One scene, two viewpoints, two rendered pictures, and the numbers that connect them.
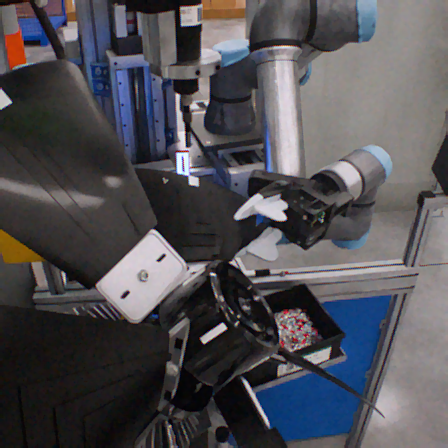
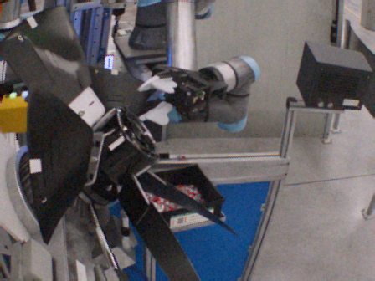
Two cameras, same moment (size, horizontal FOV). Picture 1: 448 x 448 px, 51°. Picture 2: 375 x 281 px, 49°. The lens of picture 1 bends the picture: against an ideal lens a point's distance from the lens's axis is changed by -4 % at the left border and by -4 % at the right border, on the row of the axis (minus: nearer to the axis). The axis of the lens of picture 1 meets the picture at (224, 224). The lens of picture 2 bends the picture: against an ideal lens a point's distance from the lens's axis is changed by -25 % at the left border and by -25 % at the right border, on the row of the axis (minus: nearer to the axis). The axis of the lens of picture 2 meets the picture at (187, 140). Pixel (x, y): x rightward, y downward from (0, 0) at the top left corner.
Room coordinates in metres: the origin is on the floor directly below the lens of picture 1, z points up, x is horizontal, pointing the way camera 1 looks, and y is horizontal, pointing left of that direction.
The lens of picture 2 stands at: (-0.39, -0.04, 1.70)
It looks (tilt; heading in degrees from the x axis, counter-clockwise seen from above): 32 degrees down; 355
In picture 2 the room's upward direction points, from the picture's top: 6 degrees clockwise
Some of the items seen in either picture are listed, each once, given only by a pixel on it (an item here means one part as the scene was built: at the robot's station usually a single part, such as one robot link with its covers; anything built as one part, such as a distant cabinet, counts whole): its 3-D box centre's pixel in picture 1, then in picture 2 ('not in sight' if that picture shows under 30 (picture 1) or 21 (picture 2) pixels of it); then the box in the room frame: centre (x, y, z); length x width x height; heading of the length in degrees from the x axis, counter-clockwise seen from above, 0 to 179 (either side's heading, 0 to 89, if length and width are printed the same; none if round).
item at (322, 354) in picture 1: (277, 333); (172, 200); (0.68, -0.11, 0.85); 0.22 x 0.17 x 0.07; 112
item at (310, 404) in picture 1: (231, 388); (140, 253); (0.84, -0.02, 0.45); 0.82 x 0.02 x 0.66; 97
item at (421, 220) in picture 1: (418, 230); (288, 127); (0.89, -0.45, 0.96); 0.03 x 0.03 x 0.20; 7
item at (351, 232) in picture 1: (344, 218); (227, 106); (0.77, -0.23, 1.08); 0.11 x 0.08 x 0.11; 100
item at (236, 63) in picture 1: (233, 67); (155, 5); (1.30, -0.03, 1.20); 0.13 x 0.12 x 0.14; 100
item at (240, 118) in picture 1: (230, 107); (149, 31); (1.29, -0.02, 1.09); 0.15 x 0.15 x 0.10
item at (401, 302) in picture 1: (372, 384); (254, 256); (0.89, -0.45, 0.39); 0.04 x 0.04 x 0.78; 7
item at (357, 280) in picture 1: (232, 291); (138, 171); (0.84, -0.02, 0.82); 0.90 x 0.04 x 0.08; 97
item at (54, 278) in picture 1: (52, 269); (23, 141); (0.79, 0.37, 0.92); 0.03 x 0.03 x 0.12; 7
